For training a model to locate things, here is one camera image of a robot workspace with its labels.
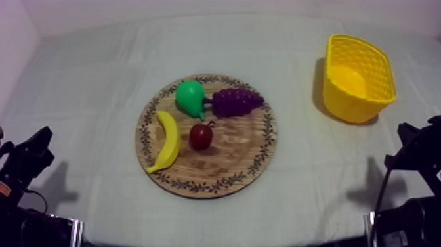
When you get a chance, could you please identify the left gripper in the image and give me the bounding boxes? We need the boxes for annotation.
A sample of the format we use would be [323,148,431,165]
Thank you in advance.
[0,125,56,204]

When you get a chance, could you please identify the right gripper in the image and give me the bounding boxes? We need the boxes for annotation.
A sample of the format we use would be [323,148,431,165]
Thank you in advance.
[384,115,441,196]

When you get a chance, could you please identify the yellow plastic basket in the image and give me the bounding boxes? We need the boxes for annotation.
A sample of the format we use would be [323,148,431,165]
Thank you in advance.
[322,33,397,124]

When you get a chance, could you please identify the yellow toy banana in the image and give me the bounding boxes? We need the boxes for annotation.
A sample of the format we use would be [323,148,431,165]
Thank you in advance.
[146,110,182,174]

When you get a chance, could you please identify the round wooden board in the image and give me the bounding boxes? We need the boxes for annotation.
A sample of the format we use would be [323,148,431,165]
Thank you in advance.
[135,73,278,200]

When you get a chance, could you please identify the silver metal bar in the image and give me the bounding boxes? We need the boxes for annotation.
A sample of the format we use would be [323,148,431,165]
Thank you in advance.
[365,212,376,247]
[70,217,84,247]

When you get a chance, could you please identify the green toy pear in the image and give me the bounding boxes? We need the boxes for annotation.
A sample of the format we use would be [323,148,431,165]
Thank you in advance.
[175,79,207,122]

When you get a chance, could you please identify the small red fruit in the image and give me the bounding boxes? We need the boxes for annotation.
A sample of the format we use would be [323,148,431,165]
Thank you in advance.
[188,120,216,152]

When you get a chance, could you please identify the purple toy grapes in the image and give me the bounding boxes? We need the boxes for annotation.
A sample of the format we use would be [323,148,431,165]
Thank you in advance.
[203,87,265,119]

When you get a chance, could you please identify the black cable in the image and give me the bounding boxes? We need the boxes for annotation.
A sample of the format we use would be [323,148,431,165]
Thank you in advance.
[24,189,49,215]
[373,168,394,216]

